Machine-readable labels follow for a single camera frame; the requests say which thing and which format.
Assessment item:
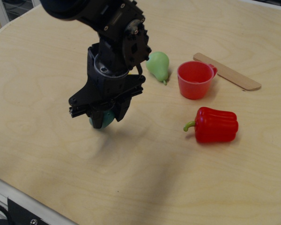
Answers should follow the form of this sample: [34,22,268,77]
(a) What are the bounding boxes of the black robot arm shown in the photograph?
[41,0,151,129]

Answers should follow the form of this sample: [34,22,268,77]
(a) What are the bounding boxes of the teal toy cucumber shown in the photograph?
[89,110,115,129]

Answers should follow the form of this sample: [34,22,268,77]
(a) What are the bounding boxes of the red plastic cup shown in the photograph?
[177,61,218,100]

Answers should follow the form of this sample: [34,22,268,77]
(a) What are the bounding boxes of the light green toy pear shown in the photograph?
[146,52,170,85]

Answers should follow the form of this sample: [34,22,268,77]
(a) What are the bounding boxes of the black corner bracket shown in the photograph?
[7,198,48,225]

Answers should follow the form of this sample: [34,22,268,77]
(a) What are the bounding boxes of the red toy bell pepper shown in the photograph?
[183,107,238,143]

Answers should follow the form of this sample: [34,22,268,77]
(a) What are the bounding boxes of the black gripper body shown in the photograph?
[69,43,146,118]

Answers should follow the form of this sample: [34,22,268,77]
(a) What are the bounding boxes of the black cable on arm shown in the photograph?
[135,64,143,82]

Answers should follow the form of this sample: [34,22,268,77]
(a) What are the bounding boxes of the wooden flat stick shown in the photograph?
[193,52,262,91]

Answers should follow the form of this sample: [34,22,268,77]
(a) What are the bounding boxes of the aluminium table edge frame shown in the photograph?
[0,179,76,225]

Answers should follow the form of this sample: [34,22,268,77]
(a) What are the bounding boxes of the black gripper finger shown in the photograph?
[87,108,104,129]
[112,95,132,122]

